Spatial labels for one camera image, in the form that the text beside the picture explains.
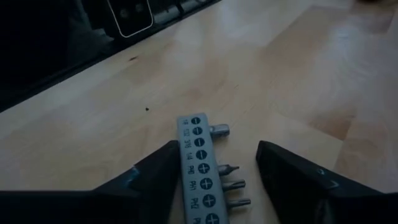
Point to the black aluminium table frame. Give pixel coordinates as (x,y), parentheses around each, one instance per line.
(46,77)

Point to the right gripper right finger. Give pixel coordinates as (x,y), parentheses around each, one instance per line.
(326,205)

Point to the steel socket adapter bit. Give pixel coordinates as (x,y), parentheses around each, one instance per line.
(220,130)

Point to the black depth camera box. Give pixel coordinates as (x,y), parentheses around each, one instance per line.
(130,18)

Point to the grey bit holder strip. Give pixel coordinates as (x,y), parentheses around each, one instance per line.
(202,174)

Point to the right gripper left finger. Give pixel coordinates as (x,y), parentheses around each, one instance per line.
(93,208)

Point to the steel screwdriver bit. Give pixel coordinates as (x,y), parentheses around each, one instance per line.
(233,185)
(237,203)
(225,170)

